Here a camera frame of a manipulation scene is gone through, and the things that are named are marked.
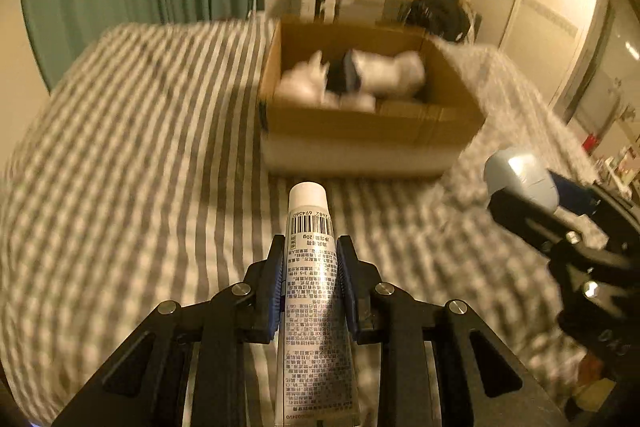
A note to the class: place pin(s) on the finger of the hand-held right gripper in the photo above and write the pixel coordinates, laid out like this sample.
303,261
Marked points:
575,196
530,217

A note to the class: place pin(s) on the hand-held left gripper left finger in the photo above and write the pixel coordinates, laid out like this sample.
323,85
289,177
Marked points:
274,292

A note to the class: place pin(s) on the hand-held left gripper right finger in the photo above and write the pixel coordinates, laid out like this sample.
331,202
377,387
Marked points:
347,292

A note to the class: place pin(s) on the light blue bottle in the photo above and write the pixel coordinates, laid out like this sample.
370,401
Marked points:
525,177

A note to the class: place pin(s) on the white printed tube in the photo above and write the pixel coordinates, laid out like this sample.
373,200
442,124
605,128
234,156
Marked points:
312,257

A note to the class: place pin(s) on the brown cardboard box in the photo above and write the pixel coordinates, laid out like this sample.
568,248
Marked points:
350,132

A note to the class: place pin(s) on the white sock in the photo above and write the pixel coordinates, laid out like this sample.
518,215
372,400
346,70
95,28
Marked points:
300,82

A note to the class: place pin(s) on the grey checked blanket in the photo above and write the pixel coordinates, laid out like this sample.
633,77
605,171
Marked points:
150,157

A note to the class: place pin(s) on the black bag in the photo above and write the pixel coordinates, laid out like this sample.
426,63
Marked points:
437,14

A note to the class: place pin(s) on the white drawer unit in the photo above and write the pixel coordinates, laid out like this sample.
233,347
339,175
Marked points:
317,2

